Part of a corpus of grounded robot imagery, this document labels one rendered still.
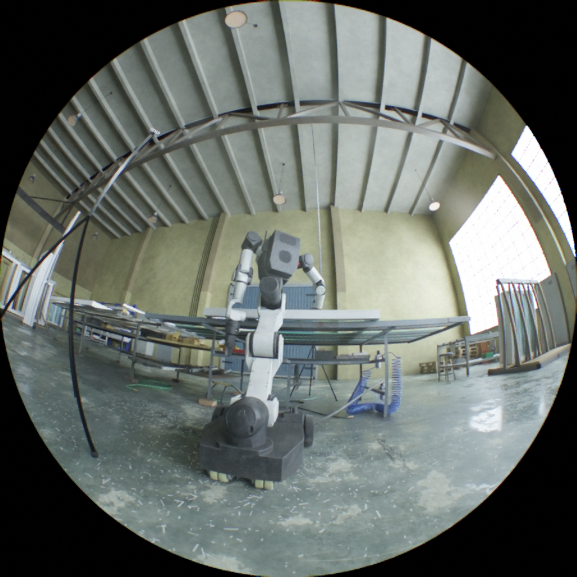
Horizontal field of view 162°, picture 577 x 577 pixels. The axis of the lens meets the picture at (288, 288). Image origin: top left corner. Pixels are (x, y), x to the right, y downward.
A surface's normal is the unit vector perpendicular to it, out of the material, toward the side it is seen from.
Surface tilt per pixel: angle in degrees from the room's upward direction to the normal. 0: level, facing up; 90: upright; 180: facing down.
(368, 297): 90
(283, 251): 100
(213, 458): 90
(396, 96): 180
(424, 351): 90
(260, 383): 61
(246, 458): 90
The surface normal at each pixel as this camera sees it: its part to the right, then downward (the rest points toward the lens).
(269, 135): -0.05, 0.93
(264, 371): 0.00, -0.77
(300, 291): -0.12, -0.37
